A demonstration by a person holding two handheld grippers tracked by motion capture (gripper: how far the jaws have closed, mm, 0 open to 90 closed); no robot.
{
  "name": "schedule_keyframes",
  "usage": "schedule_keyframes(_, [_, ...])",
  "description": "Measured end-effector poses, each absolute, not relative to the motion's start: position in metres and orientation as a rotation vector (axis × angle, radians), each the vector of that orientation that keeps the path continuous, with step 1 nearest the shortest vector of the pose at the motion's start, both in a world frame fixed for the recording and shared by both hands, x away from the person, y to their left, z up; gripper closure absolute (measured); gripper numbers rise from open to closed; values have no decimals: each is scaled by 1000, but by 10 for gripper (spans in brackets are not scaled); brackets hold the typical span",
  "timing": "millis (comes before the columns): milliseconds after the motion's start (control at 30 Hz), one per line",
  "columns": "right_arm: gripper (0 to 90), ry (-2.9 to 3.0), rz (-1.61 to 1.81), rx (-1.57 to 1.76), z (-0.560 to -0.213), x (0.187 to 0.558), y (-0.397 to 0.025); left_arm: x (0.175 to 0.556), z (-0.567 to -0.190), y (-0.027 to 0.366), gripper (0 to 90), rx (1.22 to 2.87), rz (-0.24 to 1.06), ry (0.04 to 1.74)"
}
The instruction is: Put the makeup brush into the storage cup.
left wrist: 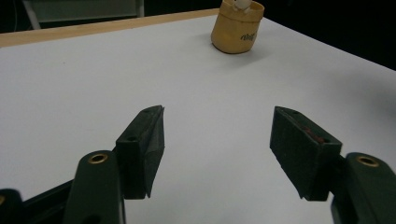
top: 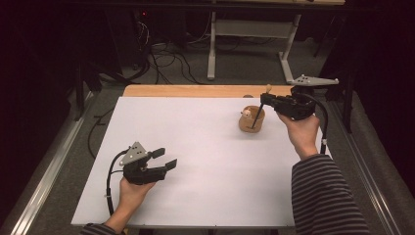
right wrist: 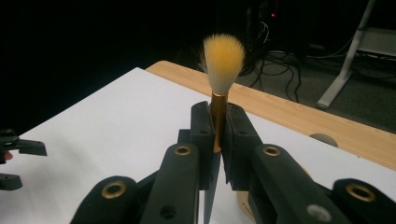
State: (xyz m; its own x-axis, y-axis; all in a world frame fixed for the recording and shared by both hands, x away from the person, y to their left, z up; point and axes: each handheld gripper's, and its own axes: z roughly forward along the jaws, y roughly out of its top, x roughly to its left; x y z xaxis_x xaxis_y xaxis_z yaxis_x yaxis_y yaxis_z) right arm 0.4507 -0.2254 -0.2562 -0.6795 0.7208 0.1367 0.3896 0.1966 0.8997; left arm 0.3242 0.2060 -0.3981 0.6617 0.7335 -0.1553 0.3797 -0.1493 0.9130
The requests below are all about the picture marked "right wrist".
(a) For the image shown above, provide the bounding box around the black computer tower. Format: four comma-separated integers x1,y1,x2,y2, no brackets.
245,0,283,52

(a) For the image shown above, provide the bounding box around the white desk frame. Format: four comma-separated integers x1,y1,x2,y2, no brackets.
316,0,396,110

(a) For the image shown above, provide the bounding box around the makeup brush with black handle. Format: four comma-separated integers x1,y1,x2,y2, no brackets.
198,33,247,224

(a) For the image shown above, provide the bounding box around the white board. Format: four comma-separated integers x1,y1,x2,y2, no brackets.
0,67,396,224

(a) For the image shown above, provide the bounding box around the black floor cable bundle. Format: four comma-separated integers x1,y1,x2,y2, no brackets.
241,46,304,105

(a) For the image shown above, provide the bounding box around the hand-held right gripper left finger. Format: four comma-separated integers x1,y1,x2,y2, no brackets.
177,100,216,191

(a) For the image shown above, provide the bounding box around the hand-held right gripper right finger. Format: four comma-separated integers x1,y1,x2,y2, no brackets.
220,103,265,192

